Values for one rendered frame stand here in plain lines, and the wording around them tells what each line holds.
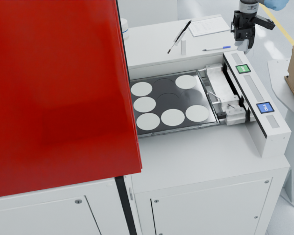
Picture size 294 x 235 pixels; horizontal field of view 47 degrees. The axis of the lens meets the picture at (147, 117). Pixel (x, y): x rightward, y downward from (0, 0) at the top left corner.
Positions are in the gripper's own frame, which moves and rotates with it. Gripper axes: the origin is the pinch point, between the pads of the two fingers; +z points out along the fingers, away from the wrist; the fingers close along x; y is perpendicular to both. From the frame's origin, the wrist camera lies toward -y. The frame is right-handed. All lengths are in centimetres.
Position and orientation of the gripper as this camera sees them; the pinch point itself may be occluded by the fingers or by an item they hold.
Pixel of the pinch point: (247, 51)
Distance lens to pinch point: 156.9
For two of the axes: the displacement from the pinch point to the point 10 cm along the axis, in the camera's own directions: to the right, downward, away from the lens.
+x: 1.2, 7.1, -7.0
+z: 0.9, 6.9, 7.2
